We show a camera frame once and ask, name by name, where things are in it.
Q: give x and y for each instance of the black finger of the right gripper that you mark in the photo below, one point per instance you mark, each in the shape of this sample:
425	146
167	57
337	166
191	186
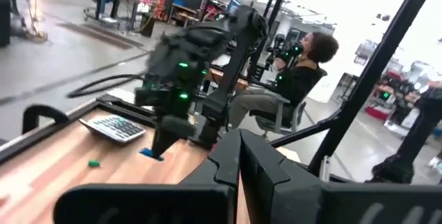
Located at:
165	137

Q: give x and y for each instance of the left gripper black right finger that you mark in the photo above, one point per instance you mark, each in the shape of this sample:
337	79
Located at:
310	203

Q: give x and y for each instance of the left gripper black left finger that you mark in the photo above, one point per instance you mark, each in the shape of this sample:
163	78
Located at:
138	205

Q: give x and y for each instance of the small blue sharpener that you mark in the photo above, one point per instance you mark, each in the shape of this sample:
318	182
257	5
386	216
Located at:
148	152

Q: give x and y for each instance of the silver calculator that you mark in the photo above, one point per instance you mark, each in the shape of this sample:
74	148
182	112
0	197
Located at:
114	129

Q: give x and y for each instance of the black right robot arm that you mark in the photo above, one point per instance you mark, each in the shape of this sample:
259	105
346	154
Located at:
238	61

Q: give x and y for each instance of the wooden workbench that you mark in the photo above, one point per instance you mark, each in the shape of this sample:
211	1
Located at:
212	74

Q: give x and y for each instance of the small green eraser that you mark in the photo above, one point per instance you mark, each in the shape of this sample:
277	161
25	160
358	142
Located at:
94	163

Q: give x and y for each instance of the dark floor mat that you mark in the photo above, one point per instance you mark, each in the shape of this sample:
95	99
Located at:
100	35

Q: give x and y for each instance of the grey office chair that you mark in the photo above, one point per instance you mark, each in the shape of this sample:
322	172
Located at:
279	117

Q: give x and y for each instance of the monitor with blue screen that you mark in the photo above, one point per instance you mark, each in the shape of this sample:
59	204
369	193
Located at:
234	6

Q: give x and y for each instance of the black teleoperation device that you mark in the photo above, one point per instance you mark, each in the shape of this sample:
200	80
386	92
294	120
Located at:
286	53

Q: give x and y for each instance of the person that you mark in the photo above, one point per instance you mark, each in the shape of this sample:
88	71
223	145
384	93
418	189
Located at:
297	82

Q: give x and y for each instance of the black neighbouring rig frame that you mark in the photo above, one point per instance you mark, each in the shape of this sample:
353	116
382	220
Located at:
273	13

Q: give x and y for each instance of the black aluminium rig frame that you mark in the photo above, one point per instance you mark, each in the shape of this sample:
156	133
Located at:
381	58

